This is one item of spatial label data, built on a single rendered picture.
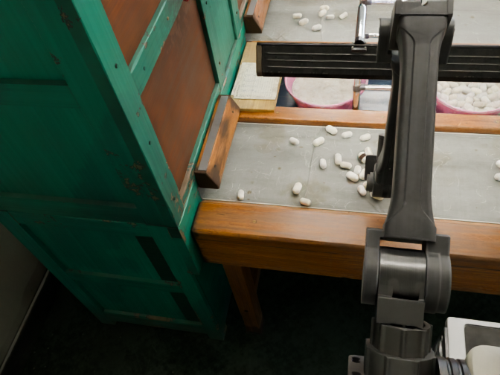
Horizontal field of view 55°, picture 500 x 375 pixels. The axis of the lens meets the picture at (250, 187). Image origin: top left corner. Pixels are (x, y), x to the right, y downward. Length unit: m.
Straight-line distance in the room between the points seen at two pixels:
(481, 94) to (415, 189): 1.02
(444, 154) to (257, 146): 0.53
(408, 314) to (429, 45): 0.35
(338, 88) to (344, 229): 0.56
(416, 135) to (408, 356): 0.27
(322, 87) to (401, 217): 1.03
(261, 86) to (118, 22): 0.75
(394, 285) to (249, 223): 0.69
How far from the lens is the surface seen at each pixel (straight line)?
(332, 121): 1.46
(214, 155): 1.30
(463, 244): 1.26
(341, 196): 1.32
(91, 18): 0.81
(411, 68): 0.69
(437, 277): 0.62
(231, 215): 1.28
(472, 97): 1.62
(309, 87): 1.62
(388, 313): 0.61
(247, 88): 1.57
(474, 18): 1.93
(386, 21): 0.80
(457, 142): 1.48
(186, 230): 1.26
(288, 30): 1.86
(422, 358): 0.63
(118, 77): 0.88
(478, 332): 0.86
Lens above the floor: 1.82
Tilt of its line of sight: 53 degrees down
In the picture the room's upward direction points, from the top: 12 degrees counter-clockwise
